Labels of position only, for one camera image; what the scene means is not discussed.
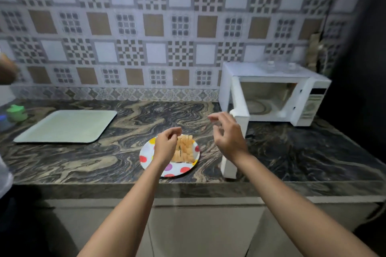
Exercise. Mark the person's left hand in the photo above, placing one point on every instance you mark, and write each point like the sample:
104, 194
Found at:
164, 148

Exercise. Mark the person's right hand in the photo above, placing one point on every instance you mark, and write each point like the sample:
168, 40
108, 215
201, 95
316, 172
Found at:
230, 139

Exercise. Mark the person's left fingers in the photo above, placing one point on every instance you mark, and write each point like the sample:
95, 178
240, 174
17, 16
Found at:
174, 132

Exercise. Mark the person's right thumb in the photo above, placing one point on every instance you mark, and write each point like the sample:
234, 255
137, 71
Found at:
217, 132

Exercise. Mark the person's right forearm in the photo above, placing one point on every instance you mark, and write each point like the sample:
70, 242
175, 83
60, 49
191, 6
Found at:
289, 208

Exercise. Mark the person's left forearm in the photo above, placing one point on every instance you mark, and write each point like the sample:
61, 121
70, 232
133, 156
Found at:
132, 214

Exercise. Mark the pile of tan biscuit pieces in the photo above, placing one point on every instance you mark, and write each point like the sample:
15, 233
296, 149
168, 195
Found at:
186, 149

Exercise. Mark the white microwave door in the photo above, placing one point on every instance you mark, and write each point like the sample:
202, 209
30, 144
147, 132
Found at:
239, 101

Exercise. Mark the white polka dot plate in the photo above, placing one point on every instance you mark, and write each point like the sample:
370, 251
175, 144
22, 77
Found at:
184, 169

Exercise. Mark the glass microwave turntable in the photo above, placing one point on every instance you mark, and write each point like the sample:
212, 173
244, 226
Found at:
258, 106

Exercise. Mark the white microwave oven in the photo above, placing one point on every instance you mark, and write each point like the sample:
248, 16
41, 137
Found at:
271, 76

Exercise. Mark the clear glass lid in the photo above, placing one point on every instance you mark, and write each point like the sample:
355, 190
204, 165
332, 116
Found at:
292, 67
270, 66

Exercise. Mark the white counter cabinet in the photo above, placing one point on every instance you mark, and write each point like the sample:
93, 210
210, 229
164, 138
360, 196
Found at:
205, 226

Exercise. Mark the white rectangular tray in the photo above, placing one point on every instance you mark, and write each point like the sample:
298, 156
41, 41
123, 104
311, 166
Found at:
66, 125

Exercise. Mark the brown hanging object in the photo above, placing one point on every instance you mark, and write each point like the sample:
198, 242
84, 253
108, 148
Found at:
314, 52

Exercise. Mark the green plastic cup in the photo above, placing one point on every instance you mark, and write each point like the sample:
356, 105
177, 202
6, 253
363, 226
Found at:
17, 113

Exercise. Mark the blue plastic container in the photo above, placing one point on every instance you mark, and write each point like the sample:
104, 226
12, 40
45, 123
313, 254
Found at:
4, 122

